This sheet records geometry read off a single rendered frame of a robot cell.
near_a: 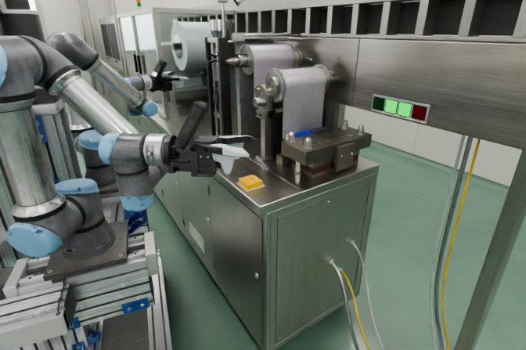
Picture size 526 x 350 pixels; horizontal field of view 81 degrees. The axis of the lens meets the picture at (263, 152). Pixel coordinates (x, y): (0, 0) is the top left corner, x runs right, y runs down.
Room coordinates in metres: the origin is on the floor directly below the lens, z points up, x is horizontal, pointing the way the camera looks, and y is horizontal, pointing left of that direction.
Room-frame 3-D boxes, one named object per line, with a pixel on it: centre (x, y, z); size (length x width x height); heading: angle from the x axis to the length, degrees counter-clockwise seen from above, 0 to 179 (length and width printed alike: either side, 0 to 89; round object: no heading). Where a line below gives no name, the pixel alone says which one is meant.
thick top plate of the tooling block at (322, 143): (1.29, -0.29, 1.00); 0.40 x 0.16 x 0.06; 124
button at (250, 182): (1.09, 0.05, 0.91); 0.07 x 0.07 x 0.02; 34
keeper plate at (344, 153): (1.22, -0.35, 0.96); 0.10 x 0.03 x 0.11; 124
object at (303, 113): (1.36, -0.19, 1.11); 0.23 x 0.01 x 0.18; 124
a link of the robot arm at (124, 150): (0.67, 0.32, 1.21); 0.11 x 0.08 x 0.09; 86
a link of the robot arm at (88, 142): (1.29, 0.76, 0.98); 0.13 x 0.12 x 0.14; 47
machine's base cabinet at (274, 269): (2.16, 0.42, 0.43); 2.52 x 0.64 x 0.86; 34
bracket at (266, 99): (1.36, 0.00, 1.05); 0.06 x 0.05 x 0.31; 124
